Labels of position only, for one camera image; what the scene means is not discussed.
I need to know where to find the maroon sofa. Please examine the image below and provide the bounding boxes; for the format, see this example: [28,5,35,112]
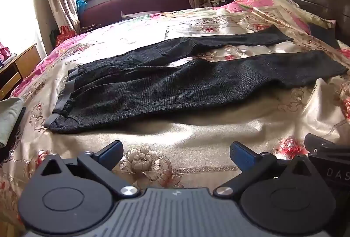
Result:
[79,0,192,31]

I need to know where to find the red bag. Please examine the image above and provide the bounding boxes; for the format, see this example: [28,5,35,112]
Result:
[56,26,75,46]

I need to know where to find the brown wooden desk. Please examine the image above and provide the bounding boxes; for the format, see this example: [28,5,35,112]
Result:
[0,43,41,101]

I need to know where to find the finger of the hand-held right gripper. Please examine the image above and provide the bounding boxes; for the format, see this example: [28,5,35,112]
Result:
[304,133,350,156]

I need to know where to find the dark grey plaid pants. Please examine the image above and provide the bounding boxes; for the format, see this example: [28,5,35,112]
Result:
[49,26,349,135]

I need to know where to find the grey cloth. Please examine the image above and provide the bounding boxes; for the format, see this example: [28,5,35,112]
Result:
[0,97,25,147]

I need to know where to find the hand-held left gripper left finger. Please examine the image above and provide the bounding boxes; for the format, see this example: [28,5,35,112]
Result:
[35,141,140,198]

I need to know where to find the dark cloth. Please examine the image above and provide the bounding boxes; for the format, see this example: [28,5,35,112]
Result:
[309,22,342,48]

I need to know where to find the pink plastic bag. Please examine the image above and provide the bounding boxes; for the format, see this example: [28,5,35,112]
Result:
[0,42,17,62]

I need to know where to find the floral satin bedspread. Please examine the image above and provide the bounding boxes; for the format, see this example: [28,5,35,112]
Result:
[0,0,350,229]

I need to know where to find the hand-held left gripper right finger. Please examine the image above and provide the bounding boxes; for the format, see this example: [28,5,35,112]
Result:
[213,141,318,198]

